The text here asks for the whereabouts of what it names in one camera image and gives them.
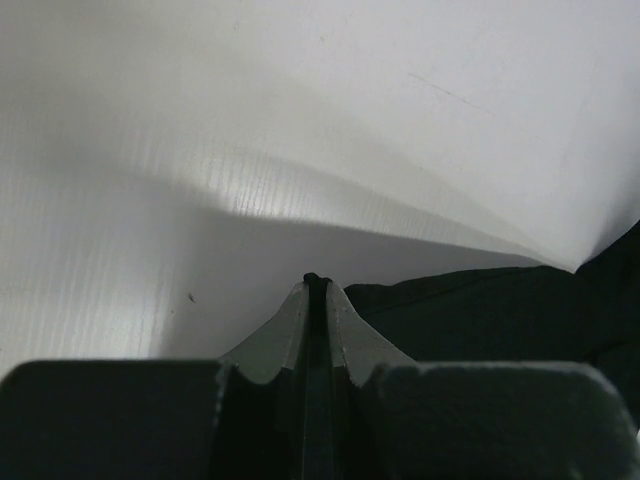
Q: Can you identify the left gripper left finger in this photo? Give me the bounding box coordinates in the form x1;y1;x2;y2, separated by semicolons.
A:
219;283;309;385

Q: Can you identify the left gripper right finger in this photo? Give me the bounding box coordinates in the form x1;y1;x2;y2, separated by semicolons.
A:
326;282;415;388

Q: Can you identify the black daisy print t-shirt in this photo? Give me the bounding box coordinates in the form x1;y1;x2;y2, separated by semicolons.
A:
303;219;640;396

